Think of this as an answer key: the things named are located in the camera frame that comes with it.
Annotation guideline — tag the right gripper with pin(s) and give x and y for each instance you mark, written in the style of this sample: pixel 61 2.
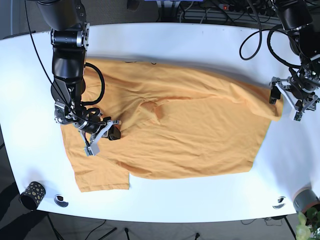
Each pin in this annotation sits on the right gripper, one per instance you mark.
pixel 91 135

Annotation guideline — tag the left silver table grommet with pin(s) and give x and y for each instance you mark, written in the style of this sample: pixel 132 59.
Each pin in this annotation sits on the left silver table grommet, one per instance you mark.
pixel 60 201

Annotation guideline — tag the black dotted cup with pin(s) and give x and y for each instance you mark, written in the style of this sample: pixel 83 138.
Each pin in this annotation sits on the black dotted cup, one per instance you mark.
pixel 32 196

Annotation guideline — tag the green potted plant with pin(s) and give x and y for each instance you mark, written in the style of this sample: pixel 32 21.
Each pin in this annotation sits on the green potted plant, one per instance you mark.
pixel 308 227

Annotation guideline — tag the grey plant pot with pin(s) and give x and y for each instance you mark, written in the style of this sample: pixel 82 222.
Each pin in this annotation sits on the grey plant pot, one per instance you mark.
pixel 305 199

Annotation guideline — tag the right silver table grommet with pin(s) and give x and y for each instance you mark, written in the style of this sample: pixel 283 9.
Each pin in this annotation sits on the right silver table grommet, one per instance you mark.
pixel 279 203

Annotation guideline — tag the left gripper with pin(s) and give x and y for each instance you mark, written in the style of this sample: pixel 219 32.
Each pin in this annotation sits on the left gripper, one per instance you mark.
pixel 299 92

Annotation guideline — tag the silver table grommet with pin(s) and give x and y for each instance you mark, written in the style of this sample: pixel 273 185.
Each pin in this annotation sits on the silver table grommet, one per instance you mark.
pixel 279 203
pixel 60 201

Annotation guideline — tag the orange yellow T-shirt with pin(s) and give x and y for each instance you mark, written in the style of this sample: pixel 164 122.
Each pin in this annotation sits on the orange yellow T-shirt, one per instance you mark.
pixel 176 122

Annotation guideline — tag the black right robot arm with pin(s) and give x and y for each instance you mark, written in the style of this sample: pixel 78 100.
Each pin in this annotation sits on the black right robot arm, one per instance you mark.
pixel 69 38

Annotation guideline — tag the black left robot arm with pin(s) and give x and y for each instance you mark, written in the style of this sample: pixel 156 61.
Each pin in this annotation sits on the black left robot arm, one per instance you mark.
pixel 297 24

